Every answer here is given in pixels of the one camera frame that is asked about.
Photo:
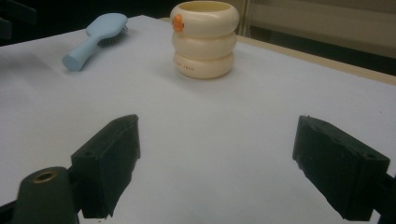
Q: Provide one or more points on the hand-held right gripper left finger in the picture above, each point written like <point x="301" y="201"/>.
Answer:
<point x="106" y="161"/>

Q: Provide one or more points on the white table cover sheet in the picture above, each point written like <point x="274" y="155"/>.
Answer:
<point x="202" y="124"/>

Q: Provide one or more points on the beige wooden bench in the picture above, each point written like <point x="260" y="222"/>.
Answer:
<point x="311" y="21"/>

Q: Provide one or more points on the black curtain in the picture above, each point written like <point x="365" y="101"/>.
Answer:
<point x="68" y="9"/>

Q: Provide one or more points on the light blue hairbrush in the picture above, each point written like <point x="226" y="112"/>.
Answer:
<point x="96" y="31"/>

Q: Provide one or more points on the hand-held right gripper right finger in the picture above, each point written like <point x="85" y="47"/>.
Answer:
<point x="339" y="168"/>

